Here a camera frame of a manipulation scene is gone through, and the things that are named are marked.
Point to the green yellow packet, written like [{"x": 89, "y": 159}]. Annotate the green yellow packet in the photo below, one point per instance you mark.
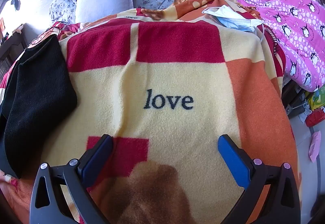
[{"x": 318, "y": 98}]

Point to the red yellow printed blanket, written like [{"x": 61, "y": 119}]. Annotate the red yellow printed blanket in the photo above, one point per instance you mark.
[{"x": 162, "y": 74}]

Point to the pink cloth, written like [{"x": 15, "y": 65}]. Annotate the pink cloth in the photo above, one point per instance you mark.
[{"x": 315, "y": 146}]

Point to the blue face mask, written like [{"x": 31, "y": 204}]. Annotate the blue face mask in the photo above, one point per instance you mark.
[{"x": 238, "y": 24}]

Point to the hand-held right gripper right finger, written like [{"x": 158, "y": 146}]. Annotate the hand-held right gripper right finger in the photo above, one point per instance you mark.
[{"x": 232, "y": 160}]

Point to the dark bag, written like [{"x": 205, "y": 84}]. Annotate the dark bag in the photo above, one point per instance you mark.
[{"x": 294, "y": 94}]

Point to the red packet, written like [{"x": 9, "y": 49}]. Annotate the red packet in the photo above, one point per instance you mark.
[{"x": 316, "y": 117}]

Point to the small floral pillow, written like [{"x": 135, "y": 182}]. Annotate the small floral pillow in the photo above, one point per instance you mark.
[{"x": 61, "y": 5}]

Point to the white face mask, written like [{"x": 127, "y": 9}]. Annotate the white face mask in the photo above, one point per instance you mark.
[{"x": 221, "y": 10}]

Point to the pink penguin print quilt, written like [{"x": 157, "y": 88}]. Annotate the pink penguin print quilt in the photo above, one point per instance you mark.
[{"x": 279, "y": 10}]

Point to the hanging dark clothing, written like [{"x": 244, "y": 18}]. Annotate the hanging dark clothing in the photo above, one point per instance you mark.
[{"x": 16, "y": 1}]

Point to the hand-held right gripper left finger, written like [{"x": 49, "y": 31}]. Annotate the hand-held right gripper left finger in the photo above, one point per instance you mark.
[{"x": 97, "y": 160}]

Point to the black pants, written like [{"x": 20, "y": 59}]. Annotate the black pants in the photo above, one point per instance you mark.
[{"x": 35, "y": 97}]

